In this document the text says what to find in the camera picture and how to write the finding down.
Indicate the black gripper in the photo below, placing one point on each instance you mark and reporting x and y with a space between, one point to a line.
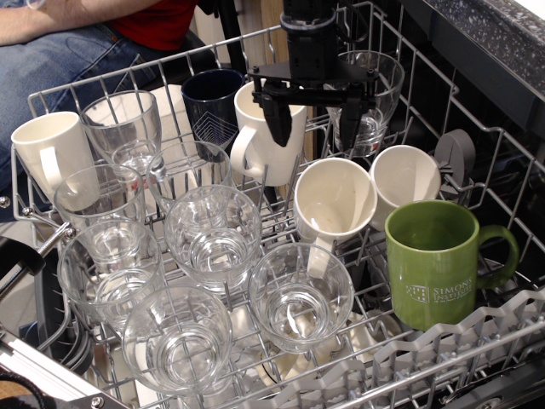
314 72

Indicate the green ceramic mug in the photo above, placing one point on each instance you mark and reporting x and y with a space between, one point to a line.
433 262

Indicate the tilted white mug centre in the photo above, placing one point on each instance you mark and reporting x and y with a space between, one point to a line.
334 199

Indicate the white mug far left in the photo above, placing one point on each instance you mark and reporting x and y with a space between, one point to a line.
53 147

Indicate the clear tumbler back right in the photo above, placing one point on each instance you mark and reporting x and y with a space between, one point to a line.
373 124

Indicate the dark blue cup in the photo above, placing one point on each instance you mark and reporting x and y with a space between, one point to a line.
209 102

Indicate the small white cup right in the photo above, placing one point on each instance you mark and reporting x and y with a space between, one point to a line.
402 175

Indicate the grey plastic rack clip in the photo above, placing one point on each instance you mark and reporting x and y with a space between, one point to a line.
455 155

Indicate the clear glass centre back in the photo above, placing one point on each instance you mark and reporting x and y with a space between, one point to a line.
181 167

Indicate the clear glass front centre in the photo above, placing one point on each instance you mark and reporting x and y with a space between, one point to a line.
301 295

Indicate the clear tall glass back left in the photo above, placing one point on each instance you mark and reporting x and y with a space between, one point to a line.
125 128

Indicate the speckled dark countertop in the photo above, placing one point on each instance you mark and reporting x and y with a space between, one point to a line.
507 30

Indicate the clear glass left middle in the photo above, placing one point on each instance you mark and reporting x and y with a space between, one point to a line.
103 203

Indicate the clear glass front left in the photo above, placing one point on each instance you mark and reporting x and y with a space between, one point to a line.
109 297

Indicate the clear glass front bottom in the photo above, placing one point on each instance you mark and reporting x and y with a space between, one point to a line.
177 340

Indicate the person in jeans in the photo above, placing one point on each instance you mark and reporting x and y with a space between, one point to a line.
76 51

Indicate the tall white mug with handle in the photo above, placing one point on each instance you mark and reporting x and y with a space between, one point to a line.
254 153

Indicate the grey wire dishwasher rack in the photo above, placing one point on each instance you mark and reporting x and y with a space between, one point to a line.
494 359

